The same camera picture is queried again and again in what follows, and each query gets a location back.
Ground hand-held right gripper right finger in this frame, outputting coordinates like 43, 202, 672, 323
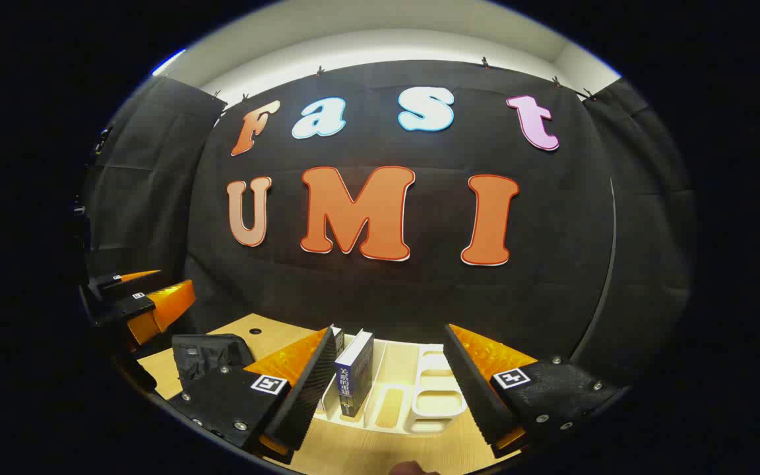
444, 323, 622, 460

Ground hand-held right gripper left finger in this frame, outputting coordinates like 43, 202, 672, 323
168, 327, 338, 466

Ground white bookshelf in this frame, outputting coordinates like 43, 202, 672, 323
314, 333, 470, 436

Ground blue book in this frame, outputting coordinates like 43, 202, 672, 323
334, 329, 375, 420

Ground black schoolbag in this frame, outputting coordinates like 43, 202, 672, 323
172, 333, 255, 395

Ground black backdrop cloth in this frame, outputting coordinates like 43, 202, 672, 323
80, 59, 694, 396

